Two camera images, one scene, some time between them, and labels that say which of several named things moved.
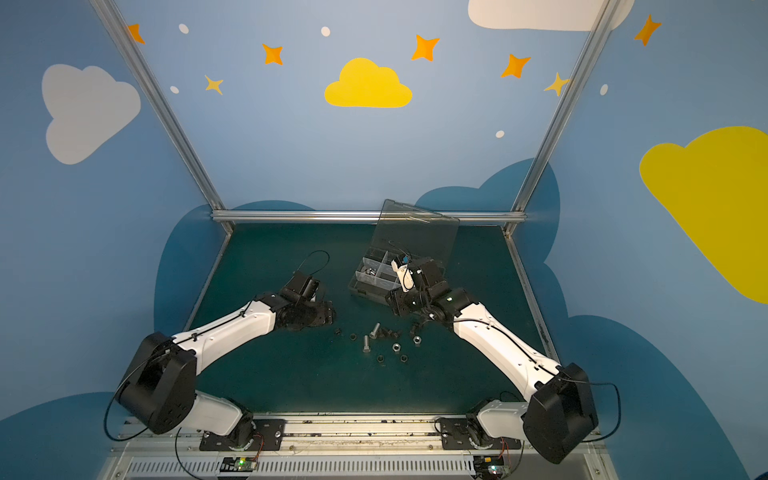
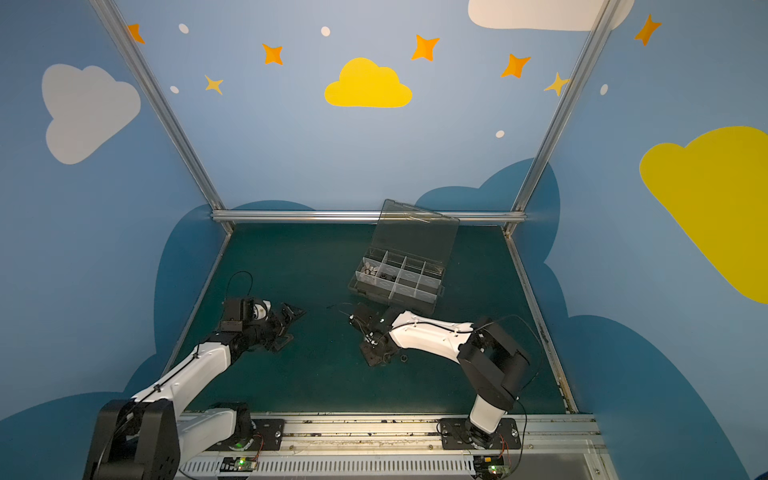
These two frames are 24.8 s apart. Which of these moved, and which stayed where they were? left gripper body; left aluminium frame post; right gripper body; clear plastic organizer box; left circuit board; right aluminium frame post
Moved: right gripper body; left gripper body
Stayed: left circuit board; left aluminium frame post; right aluminium frame post; clear plastic organizer box
